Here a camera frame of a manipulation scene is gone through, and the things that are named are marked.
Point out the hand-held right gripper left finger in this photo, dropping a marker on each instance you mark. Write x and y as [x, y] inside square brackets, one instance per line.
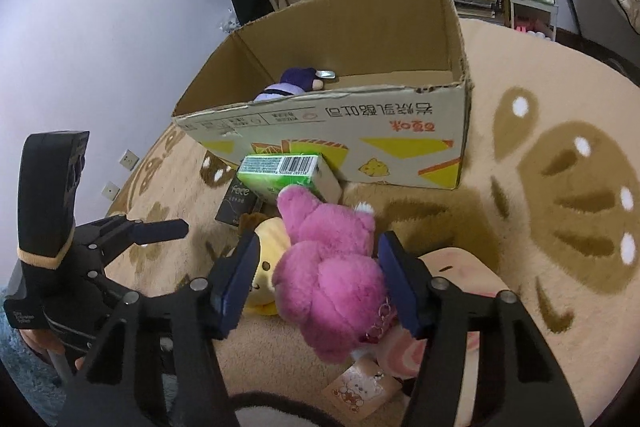
[240, 287]

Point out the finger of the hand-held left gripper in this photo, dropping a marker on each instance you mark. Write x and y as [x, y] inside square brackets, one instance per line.
[107, 286]
[160, 231]

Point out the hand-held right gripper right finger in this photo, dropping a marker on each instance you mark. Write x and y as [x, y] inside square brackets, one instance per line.
[395, 282]

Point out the yellow plush dog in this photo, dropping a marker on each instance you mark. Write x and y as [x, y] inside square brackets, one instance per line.
[270, 259]

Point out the cream and pink plush toy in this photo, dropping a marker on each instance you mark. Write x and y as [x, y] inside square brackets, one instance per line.
[450, 264]

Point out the pink plush bear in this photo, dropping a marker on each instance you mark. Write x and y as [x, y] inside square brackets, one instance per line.
[330, 287]

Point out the black tissue pack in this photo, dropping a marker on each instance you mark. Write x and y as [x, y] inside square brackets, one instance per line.
[237, 204]

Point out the green tissue pack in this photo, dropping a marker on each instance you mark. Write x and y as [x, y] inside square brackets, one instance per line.
[280, 167]

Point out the printed cardboard box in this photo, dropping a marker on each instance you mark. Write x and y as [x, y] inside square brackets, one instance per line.
[400, 147]

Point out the person's left forearm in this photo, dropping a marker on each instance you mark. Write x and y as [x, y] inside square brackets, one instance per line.
[20, 382]

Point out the person's left hand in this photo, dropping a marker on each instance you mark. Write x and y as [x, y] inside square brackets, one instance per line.
[32, 342]

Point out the printed paper hang tag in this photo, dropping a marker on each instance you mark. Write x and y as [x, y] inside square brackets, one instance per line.
[360, 387]

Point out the purple plush toy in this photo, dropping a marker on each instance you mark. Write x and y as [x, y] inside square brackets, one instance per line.
[295, 82]

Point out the pink and white bottles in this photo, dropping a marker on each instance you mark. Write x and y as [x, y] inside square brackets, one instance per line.
[530, 31]

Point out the white wall socket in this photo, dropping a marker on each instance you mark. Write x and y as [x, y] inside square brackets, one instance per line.
[110, 191]
[129, 160]

